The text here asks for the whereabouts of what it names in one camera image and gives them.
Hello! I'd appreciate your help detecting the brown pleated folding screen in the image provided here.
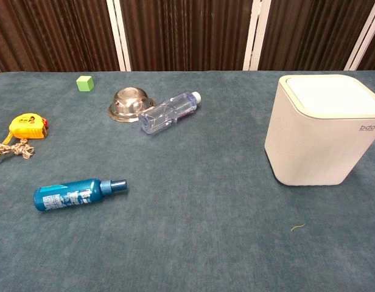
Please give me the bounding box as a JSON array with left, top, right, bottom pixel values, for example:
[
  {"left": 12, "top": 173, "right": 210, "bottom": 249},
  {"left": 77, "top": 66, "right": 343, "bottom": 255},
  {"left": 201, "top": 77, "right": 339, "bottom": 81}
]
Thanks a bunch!
[{"left": 0, "top": 0, "right": 375, "bottom": 75}]

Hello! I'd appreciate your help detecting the blue velvet tablecloth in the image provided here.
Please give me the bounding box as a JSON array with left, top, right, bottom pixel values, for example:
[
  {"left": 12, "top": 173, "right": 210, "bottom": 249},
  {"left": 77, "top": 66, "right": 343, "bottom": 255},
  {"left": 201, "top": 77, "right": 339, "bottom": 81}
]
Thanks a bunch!
[{"left": 0, "top": 70, "right": 375, "bottom": 292}]

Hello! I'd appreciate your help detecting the blue spray bottle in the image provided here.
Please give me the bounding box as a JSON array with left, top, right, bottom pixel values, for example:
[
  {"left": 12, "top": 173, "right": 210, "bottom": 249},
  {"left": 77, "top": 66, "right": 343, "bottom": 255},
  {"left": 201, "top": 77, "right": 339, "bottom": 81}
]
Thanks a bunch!
[{"left": 33, "top": 178, "right": 128, "bottom": 212}]

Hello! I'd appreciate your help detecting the yellow tape measure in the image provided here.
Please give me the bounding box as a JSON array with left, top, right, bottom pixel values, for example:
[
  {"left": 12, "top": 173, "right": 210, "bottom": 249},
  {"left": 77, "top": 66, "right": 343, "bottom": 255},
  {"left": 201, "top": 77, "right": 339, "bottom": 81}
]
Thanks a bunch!
[{"left": 0, "top": 113, "right": 50, "bottom": 161}]

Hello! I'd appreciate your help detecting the clear plastic water bottle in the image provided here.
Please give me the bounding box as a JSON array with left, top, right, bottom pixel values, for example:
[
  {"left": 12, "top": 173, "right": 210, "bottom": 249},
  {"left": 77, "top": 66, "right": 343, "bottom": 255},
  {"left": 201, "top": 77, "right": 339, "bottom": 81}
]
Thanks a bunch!
[{"left": 138, "top": 91, "right": 202, "bottom": 135}]

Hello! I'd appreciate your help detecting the braided beige rope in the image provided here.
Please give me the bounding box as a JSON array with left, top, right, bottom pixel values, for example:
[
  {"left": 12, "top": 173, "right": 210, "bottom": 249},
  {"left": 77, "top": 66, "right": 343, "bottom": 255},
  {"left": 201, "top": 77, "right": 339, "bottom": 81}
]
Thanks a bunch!
[{"left": 0, "top": 138, "right": 35, "bottom": 161}]

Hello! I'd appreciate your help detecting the green foam cube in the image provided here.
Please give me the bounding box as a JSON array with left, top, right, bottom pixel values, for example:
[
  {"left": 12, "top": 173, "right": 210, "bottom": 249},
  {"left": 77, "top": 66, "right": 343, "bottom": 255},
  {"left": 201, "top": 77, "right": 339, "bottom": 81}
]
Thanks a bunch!
[{"left": 76, "top": 75, "right": 94, "bottom": 92}]

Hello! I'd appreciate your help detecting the white lidded trash bin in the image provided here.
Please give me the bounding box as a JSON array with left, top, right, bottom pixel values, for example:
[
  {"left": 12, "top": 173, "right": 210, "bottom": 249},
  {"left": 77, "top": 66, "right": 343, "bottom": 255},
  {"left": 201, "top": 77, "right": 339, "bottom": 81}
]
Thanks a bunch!
[{"left": 264, "top": 74, "right": 375, "bottom": 186}]

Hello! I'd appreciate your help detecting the stainless steel bowl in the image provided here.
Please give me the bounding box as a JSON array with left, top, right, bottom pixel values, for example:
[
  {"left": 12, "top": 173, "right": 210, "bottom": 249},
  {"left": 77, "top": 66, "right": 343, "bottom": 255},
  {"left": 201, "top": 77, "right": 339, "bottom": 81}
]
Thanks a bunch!
[{"left": 108, "top": 87, "right": 155, "bottom": 123}]

